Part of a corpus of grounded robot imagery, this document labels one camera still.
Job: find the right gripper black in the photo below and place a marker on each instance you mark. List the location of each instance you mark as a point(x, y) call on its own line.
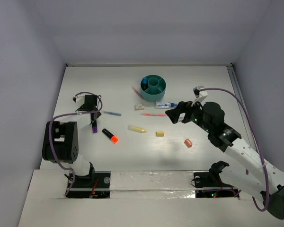
point(174, 113)

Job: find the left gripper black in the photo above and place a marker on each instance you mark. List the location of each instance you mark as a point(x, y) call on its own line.
point(93, 114)

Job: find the thin blue pen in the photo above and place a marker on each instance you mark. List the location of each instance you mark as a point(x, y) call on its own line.
point(112, 113)

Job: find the black orange highlighter marker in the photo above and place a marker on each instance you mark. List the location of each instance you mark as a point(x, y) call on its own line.
point(111, 136)

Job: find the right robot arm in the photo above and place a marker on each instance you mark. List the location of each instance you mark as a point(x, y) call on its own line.
point(265, 182)

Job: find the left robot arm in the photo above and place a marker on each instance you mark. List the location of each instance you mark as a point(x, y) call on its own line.
point(61, 142)

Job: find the clear spray bottle blue cap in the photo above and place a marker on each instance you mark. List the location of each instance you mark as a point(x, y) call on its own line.
point(165, 105)

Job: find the yellow highlighter cap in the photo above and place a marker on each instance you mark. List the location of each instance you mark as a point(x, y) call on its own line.
point(160, 133)

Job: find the orange highlighter piece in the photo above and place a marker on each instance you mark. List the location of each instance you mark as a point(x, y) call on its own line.
point(188, 143)

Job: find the white eraser in sleeve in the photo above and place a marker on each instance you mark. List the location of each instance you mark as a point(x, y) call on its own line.
point(139, 107)

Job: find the teal round compartment organizer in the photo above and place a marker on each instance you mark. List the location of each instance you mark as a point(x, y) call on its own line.
point(156, 88)

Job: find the blue marker in organizer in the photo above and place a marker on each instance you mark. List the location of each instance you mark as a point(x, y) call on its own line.
point(144, 85)

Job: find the yellow highlighter body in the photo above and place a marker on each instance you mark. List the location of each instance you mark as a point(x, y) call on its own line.
point(136, 129)

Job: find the thin pink pen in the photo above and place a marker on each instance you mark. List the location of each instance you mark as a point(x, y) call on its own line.
point(137, 93)

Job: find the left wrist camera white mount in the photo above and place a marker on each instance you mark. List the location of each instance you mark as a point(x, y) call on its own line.
point(79, 101)

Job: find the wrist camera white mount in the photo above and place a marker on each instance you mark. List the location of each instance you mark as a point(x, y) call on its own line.
point(79, 101)
point(200, 95)

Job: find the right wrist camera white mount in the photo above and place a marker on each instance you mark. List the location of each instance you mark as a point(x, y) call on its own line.
point(200, 95)

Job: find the metal rail table edge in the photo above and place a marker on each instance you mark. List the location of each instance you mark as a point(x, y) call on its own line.
point(238, 94)

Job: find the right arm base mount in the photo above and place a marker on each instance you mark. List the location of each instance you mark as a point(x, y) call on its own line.
point(208, 184)

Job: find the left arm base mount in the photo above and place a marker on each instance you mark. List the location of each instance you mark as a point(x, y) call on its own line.
point(96, 187)

